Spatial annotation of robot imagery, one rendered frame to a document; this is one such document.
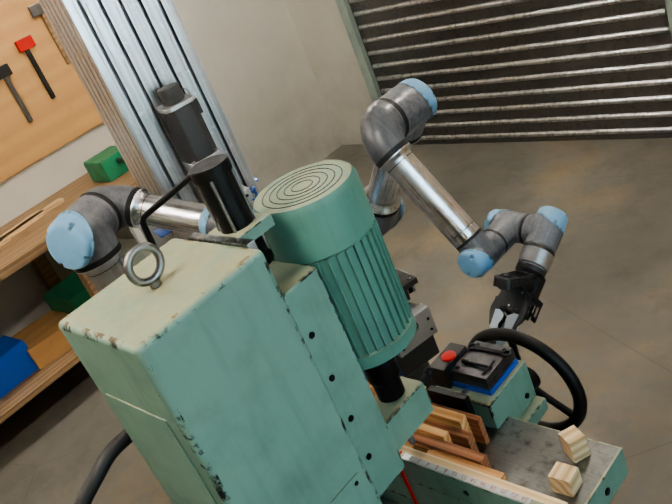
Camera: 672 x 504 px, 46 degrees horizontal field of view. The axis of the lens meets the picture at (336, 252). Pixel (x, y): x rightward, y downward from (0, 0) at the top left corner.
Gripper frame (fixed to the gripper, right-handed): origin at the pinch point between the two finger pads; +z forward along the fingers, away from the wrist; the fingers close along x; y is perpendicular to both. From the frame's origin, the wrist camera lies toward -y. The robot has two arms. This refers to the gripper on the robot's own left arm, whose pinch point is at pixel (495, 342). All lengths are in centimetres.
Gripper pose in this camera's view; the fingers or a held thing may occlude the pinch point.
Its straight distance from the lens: 184.3
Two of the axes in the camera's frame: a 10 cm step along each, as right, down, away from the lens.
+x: -7.1, -1.7, 6.9
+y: 5.7, 4.4, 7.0
